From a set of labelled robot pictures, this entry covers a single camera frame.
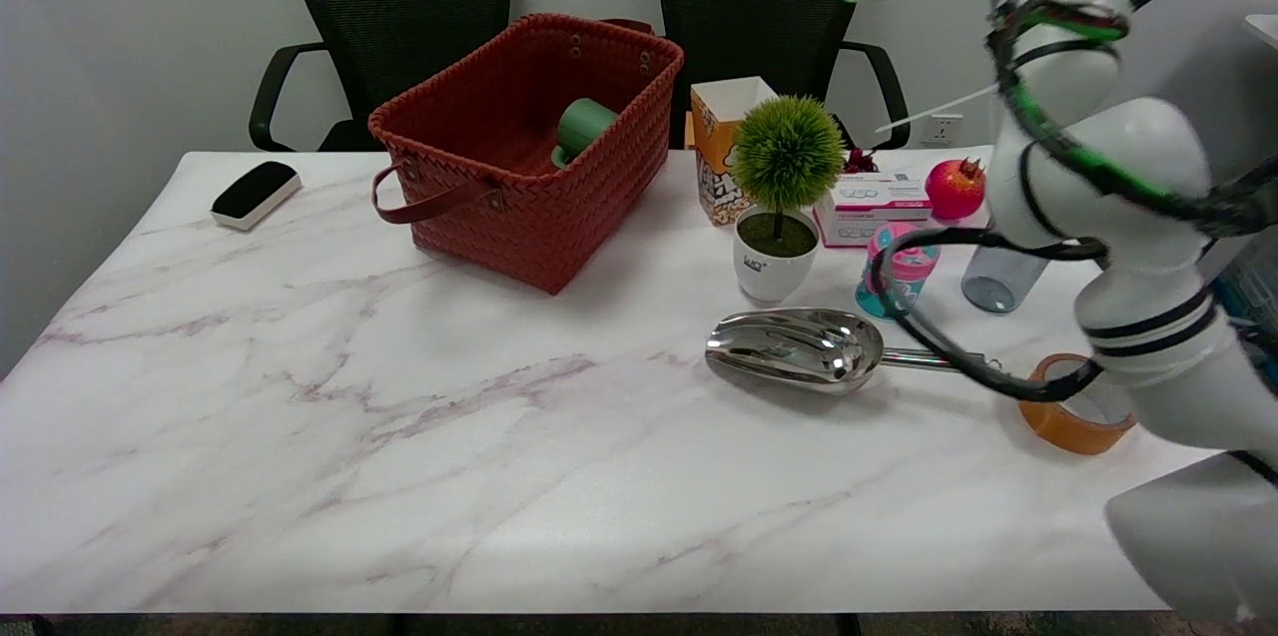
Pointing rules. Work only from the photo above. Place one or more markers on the stainless steel scoop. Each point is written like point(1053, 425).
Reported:
point(799, 346)

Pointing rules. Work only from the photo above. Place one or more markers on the dark red dried flower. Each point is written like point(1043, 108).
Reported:
point(861, 161)

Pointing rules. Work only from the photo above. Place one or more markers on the green ball plant white pot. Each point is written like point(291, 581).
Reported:
point(787, 152)

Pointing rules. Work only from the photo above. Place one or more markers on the red pomegranate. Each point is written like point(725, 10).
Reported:
point(955, 189)

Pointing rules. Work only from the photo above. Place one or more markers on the white pink carton box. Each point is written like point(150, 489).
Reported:
point(874, 202)

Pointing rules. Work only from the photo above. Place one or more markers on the orange white popcorn box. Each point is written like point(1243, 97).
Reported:
point(711, 157)

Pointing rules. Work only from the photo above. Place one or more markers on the pink teal kids cup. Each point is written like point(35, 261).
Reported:
point(904, 267)

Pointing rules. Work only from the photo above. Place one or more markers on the grey transparent water bottle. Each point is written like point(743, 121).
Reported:
point(998, 282)

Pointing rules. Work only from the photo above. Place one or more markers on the white side desk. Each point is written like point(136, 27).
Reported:
point(1266, 29)

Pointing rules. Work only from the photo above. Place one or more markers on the green mug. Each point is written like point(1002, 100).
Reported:
point(584, 125)

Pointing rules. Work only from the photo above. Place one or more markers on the red woven basket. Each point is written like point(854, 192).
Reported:
point(539, 217)

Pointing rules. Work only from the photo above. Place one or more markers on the blue storage bin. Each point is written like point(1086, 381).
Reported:
point(1256, 302)

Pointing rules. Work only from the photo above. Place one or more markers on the orange tape roll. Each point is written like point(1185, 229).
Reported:
point(1048, 421)

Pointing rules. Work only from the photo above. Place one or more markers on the black white board eraser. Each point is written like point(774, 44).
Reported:
point(255, 189)

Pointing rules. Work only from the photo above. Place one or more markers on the white wall socket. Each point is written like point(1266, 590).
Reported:
point(942, 131)

